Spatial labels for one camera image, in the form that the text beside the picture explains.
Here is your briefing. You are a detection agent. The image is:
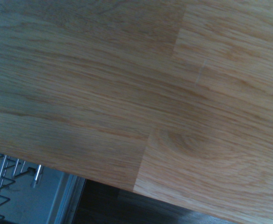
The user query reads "dishwasher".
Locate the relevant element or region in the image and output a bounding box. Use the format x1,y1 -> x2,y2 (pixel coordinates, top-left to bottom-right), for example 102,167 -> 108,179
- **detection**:
0,149 -> 87,224

